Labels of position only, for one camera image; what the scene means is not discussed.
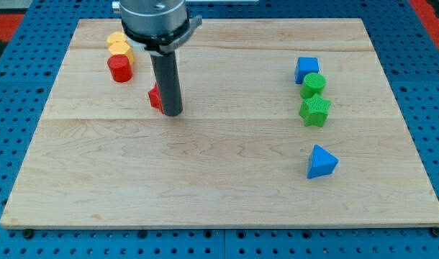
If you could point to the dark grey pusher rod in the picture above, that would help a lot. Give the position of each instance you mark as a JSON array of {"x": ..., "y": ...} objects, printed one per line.
[{"x": 166, "y": 76}]

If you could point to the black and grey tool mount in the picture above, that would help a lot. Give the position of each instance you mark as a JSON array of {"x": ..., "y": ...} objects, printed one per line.
[{"x": 160, "y": 45}]

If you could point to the red star block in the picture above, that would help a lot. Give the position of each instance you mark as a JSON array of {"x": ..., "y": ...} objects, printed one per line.
[{"x": 154, "y": 98}]

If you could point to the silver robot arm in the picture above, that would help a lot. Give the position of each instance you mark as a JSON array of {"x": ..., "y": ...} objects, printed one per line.
[{"x": 159, "y": 27}]

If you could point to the green star block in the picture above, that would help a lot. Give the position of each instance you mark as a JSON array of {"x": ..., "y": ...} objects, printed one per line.
[{"x": 315, "y": 110}]

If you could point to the yellow hexagon block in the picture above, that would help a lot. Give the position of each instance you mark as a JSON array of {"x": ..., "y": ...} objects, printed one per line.
[{"x": 122, "y": 48}]

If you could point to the yellow rear block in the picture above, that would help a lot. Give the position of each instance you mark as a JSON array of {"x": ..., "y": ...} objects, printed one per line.
[{"x": 116, "y": 37}]

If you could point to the red cylinder block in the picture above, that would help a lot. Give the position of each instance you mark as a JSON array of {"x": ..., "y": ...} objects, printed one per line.
[{"x": 120, "y": 68}]

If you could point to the light wooden board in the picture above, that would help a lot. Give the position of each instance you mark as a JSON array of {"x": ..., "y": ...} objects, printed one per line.
[{"x": 237, "y": 156}]

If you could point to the blue cube block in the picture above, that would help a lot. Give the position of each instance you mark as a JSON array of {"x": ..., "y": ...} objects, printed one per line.
[{"x": 304, "y": 66}]

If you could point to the green cylinder block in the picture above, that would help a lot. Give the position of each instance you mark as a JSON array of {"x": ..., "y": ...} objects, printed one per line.
[{"x": 313, "y": 83}]

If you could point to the blue triangle block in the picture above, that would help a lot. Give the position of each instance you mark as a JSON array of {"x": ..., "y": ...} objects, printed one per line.
[{"x": 321, "y": 163}]

